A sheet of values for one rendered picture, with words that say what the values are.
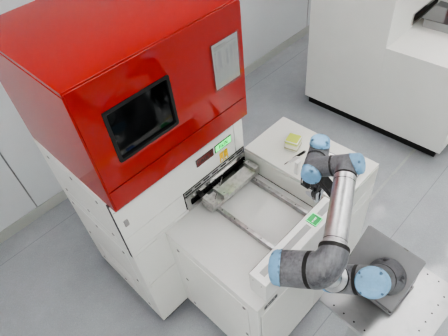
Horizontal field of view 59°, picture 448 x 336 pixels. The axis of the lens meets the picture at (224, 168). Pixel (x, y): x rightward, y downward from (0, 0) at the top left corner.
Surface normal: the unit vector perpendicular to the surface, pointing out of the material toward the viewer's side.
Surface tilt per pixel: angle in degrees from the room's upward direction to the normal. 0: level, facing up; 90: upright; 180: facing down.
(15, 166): 90
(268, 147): 0
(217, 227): 0
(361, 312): 0
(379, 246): 46
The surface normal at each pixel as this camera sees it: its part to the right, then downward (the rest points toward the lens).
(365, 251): -0.59, -0.09
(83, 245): -0.09, -0.69
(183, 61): 0.71, 0.46
